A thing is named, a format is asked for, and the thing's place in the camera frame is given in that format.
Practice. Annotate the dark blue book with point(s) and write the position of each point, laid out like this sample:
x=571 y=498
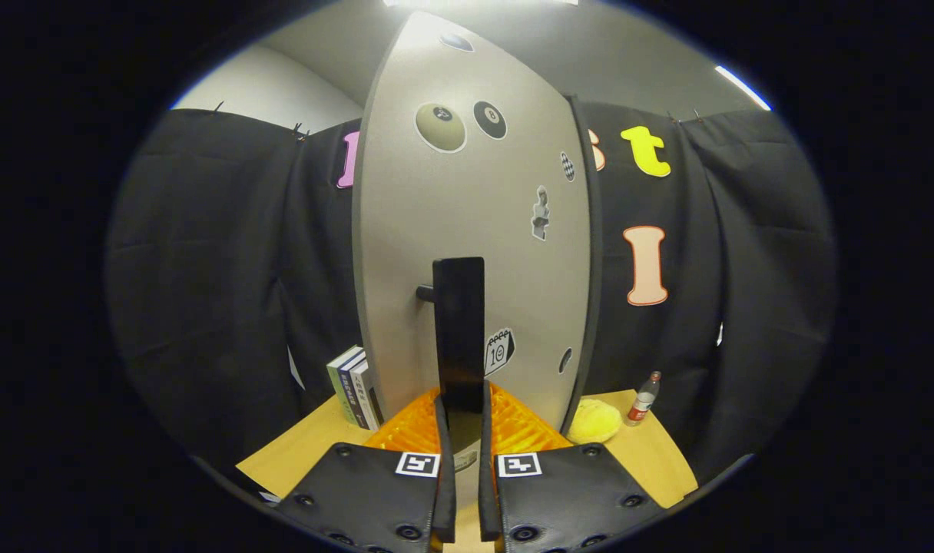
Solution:
x=352 y=388

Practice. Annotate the black backdrop cloth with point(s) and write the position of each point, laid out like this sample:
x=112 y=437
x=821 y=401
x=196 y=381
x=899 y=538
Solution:
x=206 y=269

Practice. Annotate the ceiling strip light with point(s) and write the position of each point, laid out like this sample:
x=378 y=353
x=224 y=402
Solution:
x=742 y=86

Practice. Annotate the clear bottle with red label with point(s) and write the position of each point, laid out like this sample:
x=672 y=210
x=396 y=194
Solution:
x=642 y=403

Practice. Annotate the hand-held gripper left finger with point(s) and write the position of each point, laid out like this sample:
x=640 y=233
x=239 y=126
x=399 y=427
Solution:
x=444 y=476

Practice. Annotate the grey book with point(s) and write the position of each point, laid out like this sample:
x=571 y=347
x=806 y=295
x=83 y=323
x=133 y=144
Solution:
x=365 y=395

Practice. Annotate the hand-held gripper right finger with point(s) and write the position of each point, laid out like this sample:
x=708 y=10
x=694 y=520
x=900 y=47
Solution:
x=486 y=476

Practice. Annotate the green and white book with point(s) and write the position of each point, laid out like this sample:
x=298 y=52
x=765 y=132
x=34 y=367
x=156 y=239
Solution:
x=340 y=380

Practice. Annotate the dark grey shoe cabinet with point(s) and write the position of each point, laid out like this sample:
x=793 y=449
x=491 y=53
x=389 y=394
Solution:
x=592 y=269

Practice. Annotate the yellow plush toy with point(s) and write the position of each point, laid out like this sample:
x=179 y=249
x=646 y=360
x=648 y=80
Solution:
x=594 y=421

